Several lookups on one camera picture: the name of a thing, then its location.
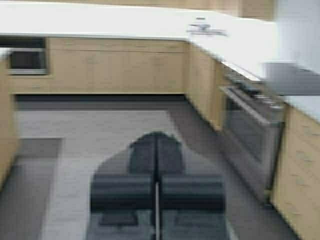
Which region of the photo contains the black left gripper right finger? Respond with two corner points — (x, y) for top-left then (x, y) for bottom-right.
(157, 134), (225, 240)

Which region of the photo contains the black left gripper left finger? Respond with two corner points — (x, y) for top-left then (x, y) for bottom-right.
(90, 132), (157, 240)

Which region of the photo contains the wine glass with red drink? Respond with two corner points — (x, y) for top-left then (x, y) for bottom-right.
(186, 17), (228, 37)

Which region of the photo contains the stainless steel oven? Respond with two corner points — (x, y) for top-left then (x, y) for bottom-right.
(220, 61), (284, 205)

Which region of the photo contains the built-in microwave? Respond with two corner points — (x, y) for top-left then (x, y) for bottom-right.
(0, 36), (48, 75)

